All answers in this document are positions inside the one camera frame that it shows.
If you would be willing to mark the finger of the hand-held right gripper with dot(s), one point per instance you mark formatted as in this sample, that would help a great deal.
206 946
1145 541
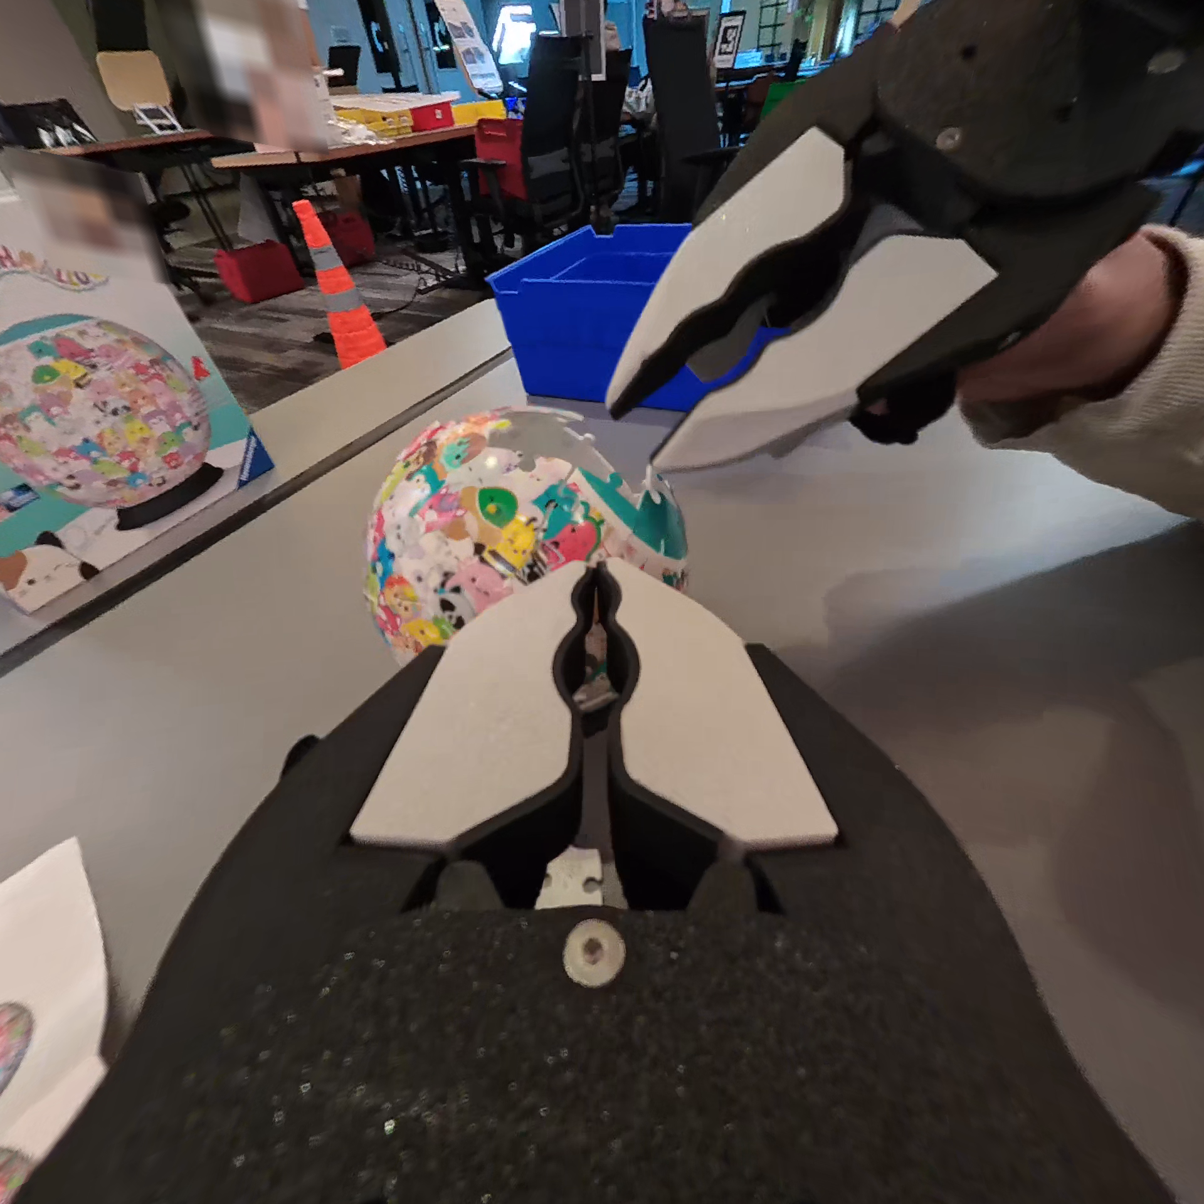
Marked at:
733 244
828 376

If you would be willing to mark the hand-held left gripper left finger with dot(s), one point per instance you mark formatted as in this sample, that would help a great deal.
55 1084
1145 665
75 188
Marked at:
469 742

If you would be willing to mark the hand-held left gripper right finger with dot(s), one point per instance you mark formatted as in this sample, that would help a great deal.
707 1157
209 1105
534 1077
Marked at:
715 742

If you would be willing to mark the colourful puzzle ball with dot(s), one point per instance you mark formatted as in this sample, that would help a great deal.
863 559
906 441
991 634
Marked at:
469 527

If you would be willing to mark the white puzzle piece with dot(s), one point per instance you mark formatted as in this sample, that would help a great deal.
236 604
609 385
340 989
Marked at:
568 880

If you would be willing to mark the printed puzzle box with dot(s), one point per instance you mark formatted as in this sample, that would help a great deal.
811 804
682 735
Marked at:
113 423

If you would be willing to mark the person's right hand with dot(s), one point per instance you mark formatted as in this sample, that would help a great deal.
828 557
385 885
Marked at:
1080 339

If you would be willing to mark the black office chair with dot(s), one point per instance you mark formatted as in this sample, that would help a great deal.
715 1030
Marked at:
681 102
553 140

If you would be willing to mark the blue plastic bin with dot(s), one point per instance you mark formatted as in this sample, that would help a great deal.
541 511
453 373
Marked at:
564 319

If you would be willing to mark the small marker tag sign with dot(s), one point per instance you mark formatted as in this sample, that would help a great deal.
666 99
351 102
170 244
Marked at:
729 38

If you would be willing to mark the red chair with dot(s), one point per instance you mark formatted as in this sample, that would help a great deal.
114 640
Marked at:
498 154

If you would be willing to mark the yellow storage box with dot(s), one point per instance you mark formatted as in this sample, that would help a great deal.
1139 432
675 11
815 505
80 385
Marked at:
478 109
371 115

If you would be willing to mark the red storage box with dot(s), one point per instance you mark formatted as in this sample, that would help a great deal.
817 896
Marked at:
432 115

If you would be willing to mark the red storage crate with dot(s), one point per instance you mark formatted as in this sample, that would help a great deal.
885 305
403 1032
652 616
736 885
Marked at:
349 240
258 272

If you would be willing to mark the orange traffic cone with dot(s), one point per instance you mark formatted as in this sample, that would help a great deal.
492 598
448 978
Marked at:
346 301

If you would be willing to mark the wooden workbench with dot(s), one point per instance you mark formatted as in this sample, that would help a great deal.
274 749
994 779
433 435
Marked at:
281 154

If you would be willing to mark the white instruction leaflet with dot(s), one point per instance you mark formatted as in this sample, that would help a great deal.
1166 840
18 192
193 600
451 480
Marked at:
46 959

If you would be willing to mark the pale wooden board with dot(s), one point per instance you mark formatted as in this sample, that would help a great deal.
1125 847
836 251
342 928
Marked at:
131 79

